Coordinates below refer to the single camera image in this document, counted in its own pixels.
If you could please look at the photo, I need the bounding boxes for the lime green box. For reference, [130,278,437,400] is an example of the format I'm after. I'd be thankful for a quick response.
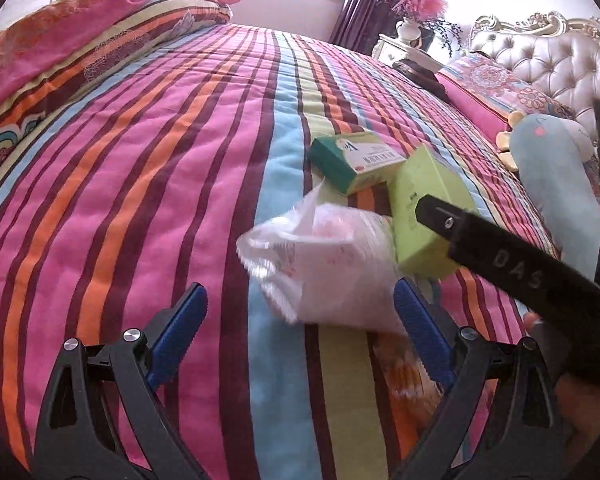
[387,144,481,279]

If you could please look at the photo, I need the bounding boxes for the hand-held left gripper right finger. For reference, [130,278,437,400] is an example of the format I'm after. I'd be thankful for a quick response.
[392,277,566,480]

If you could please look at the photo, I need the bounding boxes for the white vase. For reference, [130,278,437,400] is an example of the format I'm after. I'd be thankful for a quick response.
[396,17,423,51]

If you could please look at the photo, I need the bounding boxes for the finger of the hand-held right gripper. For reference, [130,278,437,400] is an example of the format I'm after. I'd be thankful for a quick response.
[414,194,476,246]

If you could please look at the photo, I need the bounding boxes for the striped bed blanket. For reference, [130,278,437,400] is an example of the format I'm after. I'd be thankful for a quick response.
[0,22,600,480]

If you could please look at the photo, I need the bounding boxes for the tufted headboard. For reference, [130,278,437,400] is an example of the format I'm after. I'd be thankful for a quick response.
[467,10,600,161]

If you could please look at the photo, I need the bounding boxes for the clear plastic bag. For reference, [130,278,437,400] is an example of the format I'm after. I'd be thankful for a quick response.
[236,180,416,336]

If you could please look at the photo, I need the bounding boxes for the white nightstand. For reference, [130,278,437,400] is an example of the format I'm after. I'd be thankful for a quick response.
[371,34,448,73]

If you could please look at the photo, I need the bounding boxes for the folded colourful quilt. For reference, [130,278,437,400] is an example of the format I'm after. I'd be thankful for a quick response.
[0,0,242,181]

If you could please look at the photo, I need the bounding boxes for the orange snack packet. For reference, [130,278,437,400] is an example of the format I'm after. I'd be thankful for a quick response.
[370,332,456,441]

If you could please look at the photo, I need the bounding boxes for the purple curtain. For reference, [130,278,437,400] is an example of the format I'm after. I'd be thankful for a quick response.
[328,0,393,56]

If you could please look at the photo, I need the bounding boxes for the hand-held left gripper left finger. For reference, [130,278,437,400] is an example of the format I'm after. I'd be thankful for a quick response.
[32,282,211,480]

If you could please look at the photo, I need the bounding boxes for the green white cardboard box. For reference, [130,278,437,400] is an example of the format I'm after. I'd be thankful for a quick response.
[308,131,407,196]

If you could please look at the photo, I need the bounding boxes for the pink patterned pillow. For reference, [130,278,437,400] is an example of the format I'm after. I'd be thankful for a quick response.
[437,55,576,143]

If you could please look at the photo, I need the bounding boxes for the teal plush toy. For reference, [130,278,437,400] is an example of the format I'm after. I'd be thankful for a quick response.
[497,112,600,276]

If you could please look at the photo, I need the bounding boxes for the person's right hand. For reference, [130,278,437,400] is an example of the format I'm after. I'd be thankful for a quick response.
[522,312,600,466]

